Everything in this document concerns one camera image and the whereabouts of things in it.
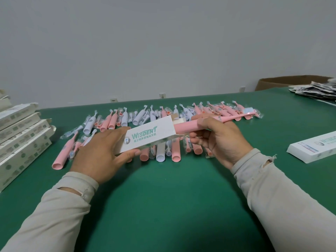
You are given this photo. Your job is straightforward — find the person's right hand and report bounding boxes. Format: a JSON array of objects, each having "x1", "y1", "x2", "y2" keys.
[{"x1": 189, "y1": 117, "x2": 254, "y2": 170}]

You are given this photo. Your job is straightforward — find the person's left hand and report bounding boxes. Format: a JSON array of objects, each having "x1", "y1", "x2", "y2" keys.
[{"x1": 70, "y1": 126, "x2": 142, "y2": 184}]

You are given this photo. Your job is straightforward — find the pink electric toothbrush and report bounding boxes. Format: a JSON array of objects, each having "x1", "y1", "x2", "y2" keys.
[{"x1": 173, "y1": 108, "x2": 257, "y2": 137}]

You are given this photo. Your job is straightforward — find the white toothbrush carton green print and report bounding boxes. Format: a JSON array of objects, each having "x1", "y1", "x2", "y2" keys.
[{"x1": 115, "y1": 114, "x2": 184, "y2": 156}]

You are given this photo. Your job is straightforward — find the person's left forearm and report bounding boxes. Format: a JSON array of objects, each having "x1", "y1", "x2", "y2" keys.
[{"x1": 0, "y1": 172, "x2": 100, "y2": 252}]

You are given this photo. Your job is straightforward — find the person's right forearm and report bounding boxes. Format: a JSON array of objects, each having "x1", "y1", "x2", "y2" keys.
[{"x1": 230, "y1": 148, "x2": 336, "y2": 252}]

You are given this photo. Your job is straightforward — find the pile of pink white toothbrushes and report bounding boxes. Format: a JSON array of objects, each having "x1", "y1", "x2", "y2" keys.
[{"x1": 52, "y1": 101, "x2": 264, "y2": 171}]

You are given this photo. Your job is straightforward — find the brown cardboard box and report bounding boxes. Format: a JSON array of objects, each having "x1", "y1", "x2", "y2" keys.
[{"x1": 255, "y1": 75, "x2": 334, "y2": 92}]

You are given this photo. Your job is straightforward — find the white toothbrush carton striped print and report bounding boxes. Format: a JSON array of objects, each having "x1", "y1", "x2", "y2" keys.
[{"x1": 287, "y1": 131, "x2": 336, "y2": 164}]

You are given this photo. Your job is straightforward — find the stack of white cartons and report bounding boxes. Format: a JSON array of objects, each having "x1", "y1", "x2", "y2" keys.
[{"x1": 0, "y1": 89, "x2": 57, "y2": 193}]

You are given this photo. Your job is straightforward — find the pile of printed leaflets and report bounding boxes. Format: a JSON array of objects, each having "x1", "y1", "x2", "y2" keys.
[{"x1": 289, "y1": 78, "x2": 336, "y2": 106}]

